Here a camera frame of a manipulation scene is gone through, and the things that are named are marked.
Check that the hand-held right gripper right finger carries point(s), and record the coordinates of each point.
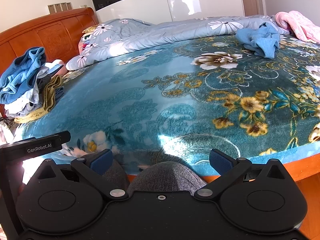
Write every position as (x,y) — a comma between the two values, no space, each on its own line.
(221,161)

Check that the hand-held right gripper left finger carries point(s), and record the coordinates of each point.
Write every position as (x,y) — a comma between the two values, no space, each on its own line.
(101,161)

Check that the light blue fleece garment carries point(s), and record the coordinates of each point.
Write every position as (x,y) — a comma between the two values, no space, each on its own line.
(262,40)

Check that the white garment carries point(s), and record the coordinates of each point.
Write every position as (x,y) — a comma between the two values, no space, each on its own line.
(17,107)

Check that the yellow knit sweater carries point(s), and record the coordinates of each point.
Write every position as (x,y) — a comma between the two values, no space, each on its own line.
(50,92)

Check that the person's grey pants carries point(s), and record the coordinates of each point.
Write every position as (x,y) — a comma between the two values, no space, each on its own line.
(165,177)

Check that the grey garment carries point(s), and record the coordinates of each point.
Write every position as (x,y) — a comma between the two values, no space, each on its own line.
(43,83)

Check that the dark blue fleece garment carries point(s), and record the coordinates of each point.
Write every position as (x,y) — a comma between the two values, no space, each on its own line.
(22,72)

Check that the teal floral blanket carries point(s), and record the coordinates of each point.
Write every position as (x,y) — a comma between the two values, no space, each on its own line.
(150,100)

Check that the wooden headboard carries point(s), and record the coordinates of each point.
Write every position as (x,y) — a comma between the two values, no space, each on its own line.
(50,35)

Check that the printed pillow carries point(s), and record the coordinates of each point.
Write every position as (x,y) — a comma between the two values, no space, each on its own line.
(87,33)

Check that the pale blue floral quilt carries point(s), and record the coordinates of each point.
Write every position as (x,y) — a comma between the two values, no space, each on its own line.
(150,35)

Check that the pink fleece blanket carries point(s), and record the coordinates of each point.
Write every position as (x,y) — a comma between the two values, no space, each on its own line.
(300,25)

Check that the white black-striped wardrobe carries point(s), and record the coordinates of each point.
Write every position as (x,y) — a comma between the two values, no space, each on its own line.
(140,5)

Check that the wall switch panel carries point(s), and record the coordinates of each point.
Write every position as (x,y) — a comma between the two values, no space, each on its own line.
(60,7)

